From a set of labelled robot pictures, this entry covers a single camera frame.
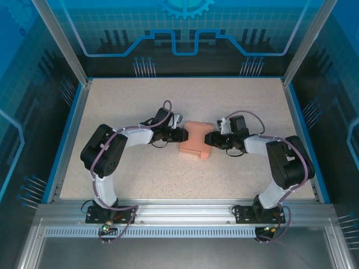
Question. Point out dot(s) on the pink cardboard paper box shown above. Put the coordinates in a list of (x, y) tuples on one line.
[(196, 140)]

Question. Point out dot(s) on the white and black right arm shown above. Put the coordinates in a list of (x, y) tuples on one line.
[(289, 168)]

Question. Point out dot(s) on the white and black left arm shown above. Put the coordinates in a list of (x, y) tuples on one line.
[(103, 185)]

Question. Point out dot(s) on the small connector with led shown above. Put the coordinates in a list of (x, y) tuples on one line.
[(272, 228), (107, 225)]

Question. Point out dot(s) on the aluminium side rail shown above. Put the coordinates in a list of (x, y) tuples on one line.
[(70, 140), (301, 126)]

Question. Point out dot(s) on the aluminium mounting rail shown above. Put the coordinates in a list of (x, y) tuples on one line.
[(182, 213)]

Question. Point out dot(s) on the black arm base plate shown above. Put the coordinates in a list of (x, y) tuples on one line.
[(96, 214), (244, 215)]

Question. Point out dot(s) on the aluminium frame corner post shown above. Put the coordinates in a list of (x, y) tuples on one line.
[(308, 36), (60, 39)]

